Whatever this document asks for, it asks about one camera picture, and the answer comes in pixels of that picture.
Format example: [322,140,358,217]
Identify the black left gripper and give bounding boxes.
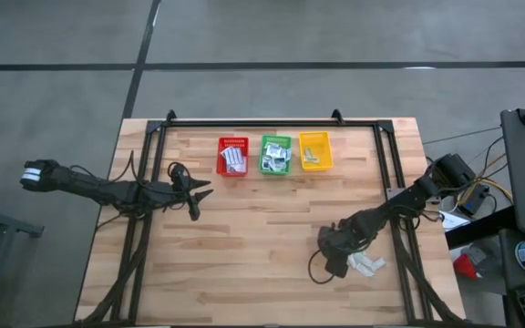
[161,162,214,222]

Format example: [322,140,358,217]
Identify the red plastic basket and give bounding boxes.
[215,136,250,178]

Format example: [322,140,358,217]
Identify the green plastic basket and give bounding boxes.
[258,134,293,176]

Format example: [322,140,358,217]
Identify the yellow plastic basket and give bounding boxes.
[298,130,335,173]

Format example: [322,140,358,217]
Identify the white paper sheet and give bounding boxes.
[439,210,472,231]

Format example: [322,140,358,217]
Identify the red fabric item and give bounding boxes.
[452,252,479,281]

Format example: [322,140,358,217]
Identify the black power box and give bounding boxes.
[460,184,491,216]

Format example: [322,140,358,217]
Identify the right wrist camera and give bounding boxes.
[324,257,351,280]

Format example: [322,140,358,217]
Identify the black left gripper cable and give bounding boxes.
[166,160,190,181]

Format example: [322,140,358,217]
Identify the yellow cable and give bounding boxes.
[467,152,515,206]

